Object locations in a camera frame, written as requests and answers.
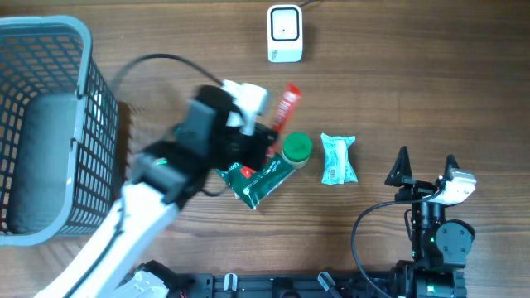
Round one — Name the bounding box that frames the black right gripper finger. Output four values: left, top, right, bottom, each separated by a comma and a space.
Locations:
444, 154, 460, 176
384, 146, 413, 186

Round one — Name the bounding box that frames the green 3M gloves package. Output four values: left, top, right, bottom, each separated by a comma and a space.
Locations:
216, 154, 295, 209

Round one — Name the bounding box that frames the green lid plastic jar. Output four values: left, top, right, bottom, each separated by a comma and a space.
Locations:
282, 132, 313, 169

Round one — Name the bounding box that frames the teal tissue pack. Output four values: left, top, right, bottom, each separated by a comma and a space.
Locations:
320, 133, 358, 185

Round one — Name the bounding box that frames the red Nestle stick sachet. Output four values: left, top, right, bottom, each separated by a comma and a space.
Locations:
272, 82, 301, 137

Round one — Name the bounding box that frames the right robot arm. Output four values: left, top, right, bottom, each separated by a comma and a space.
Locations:
385, 147, 476, 298

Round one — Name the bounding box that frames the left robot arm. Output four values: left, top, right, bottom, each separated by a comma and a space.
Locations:
37, 80, 277, 297

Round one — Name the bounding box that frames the white barcode scanner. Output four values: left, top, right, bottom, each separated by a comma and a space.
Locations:
267, 4, 304, 63

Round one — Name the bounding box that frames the grey plastic shopping basket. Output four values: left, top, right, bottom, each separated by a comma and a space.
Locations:
1, 16, 119, 247

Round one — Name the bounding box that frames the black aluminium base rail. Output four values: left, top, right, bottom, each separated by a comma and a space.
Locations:
177, 271, 468, 298

